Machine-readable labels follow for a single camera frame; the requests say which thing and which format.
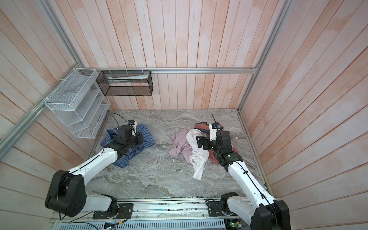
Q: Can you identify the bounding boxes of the horizontal aluminium frame bar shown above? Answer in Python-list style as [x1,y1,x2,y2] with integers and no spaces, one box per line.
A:
[94,67,258,74]

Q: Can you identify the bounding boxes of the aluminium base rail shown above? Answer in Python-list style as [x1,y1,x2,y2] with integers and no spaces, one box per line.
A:
[47,197,248,230]

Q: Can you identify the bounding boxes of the black wire mesh basket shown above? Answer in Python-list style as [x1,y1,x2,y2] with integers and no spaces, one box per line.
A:
[96,70,154,96]

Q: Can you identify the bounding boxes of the left aluminium frame bar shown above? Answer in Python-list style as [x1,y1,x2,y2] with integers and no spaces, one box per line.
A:
[1,63,81,160]

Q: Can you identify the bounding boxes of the pink cloth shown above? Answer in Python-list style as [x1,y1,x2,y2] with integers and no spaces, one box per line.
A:
[169,129,192,164]

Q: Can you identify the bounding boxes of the blue checkered shirt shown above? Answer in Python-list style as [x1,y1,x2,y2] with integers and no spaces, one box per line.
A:
[100,124,155,168]

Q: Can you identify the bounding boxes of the white cloth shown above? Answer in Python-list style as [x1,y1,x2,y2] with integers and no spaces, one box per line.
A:
[186,128,209,180]

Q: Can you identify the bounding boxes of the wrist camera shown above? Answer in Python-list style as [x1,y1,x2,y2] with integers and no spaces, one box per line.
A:
[209,122,223,141]
[127,119,137,135]

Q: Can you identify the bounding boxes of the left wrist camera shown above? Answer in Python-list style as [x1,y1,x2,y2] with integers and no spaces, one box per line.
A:
[127,119,137,135]

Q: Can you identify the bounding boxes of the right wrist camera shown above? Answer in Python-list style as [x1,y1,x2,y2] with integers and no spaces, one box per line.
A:
[209,122,223,141]

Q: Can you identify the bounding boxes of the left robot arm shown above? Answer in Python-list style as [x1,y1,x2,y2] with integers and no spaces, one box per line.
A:
[45,120,143,219]

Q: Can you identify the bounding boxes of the white wire mesh shelf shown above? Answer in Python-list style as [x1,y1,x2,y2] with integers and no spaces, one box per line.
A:
[45,69,110,139]

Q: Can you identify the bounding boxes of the left camera cable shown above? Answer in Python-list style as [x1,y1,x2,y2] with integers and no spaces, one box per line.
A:
[110,112,130,128]

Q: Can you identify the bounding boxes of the dark red cloth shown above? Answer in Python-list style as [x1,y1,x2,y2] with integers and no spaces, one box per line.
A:
[194,122,241,166]

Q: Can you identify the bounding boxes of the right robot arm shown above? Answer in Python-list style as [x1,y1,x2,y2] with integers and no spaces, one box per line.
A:
[196,129,291,230]

